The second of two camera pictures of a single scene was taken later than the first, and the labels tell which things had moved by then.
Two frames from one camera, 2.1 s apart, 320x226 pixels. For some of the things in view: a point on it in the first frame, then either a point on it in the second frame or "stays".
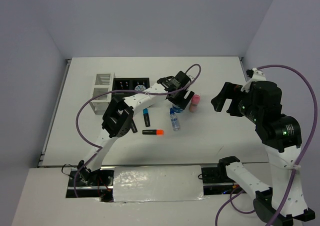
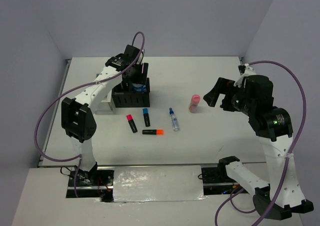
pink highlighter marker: [133, 127] stays
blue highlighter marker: [145, 113] stays
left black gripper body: [178, 99] to [137, 76]
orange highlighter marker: [154, 132] stays
